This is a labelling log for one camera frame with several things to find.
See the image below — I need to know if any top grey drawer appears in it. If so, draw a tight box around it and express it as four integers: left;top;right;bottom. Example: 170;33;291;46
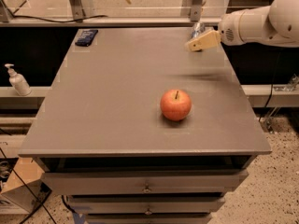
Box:
42;170;249;195

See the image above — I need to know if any cardboard box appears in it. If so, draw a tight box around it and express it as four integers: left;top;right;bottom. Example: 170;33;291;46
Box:
0;158;44;215

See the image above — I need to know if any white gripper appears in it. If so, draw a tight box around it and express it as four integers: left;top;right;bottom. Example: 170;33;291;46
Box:
185;9;247;51

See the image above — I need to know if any grey drawer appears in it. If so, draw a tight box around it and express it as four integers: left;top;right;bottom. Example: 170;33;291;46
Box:
85;214;212;224
68;194;224;215
42;170;249;195

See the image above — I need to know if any silver blue redbull can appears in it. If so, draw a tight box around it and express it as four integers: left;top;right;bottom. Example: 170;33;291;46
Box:
191;22;205;38

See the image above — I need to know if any middle grey drawer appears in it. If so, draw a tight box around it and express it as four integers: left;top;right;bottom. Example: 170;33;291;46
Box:
68;194;224;215

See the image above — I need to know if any grey drawer cabinet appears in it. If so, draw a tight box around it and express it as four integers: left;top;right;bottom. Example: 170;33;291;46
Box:
18;26;273;224

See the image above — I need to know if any black cable on shelf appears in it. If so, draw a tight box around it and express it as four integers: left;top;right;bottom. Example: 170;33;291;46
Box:
8;13;108;24

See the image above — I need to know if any white pump lotion bottle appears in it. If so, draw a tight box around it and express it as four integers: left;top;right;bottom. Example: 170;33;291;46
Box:
5;63;31;96

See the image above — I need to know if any red apple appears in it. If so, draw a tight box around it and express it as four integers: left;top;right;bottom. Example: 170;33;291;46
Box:
160;90;192;121

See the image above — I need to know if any left metal bracket post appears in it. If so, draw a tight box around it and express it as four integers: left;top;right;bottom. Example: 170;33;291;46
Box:
69;0;85;20

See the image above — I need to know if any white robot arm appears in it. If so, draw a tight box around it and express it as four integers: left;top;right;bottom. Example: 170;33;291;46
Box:
185;0;299;51

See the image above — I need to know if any black floor cable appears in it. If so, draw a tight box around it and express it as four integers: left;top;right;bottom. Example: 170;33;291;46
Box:
0;147;59;224

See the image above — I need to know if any dark blue rxbar wrapper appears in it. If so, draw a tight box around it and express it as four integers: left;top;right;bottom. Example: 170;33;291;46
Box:
75;29;98;47

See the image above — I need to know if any bottom grey drawer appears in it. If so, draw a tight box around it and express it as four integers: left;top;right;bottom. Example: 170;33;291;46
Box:
85;214;212;224

